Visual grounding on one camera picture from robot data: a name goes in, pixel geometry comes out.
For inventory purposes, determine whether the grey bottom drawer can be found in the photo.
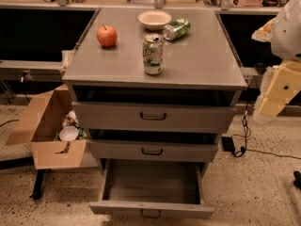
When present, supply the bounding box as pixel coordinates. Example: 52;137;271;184
89;159;214;218

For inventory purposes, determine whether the grey drawer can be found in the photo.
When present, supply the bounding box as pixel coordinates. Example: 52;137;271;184
89;159;214;218
88;139;218;162
72;102;235;134

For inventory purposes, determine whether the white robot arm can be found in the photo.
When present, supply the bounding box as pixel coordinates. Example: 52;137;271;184
252;0;301;122

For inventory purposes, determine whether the grey metal drawer cabinet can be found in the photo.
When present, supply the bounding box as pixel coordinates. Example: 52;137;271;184
61;7;248;179

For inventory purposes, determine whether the grey top drawer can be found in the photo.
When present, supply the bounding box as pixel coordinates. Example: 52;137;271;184
72;102;235;134

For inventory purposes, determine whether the grey middle drawer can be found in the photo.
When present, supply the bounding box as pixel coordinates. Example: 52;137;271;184
88;139;218;162

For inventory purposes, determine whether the black power adapter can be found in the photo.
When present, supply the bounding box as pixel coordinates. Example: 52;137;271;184
221;137;235;153

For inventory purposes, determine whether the black object on floor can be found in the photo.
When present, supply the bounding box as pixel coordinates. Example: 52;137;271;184
293;171;301;189

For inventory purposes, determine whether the lying green soda can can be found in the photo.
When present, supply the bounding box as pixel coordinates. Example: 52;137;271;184
163;19;190;41

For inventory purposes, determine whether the upright green soda can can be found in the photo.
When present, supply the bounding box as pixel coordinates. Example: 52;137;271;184
142;33;164;74

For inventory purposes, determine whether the white ceramic bowl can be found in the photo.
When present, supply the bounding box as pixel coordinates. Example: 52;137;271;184
138;10;172;31

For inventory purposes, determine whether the red apple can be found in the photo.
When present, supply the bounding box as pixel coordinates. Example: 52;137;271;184
97;24;118;48

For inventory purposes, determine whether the white cup in box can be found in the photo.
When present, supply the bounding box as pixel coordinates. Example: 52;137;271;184
59;126;79;141

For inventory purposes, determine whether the brown cardboard box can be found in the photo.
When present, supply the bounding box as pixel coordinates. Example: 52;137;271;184
7;86;88;170

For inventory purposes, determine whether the black table leg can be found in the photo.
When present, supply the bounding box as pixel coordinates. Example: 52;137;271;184
30;169;45;200

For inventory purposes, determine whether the black floor cable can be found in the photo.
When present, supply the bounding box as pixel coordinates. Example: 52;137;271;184
231;101;301;161

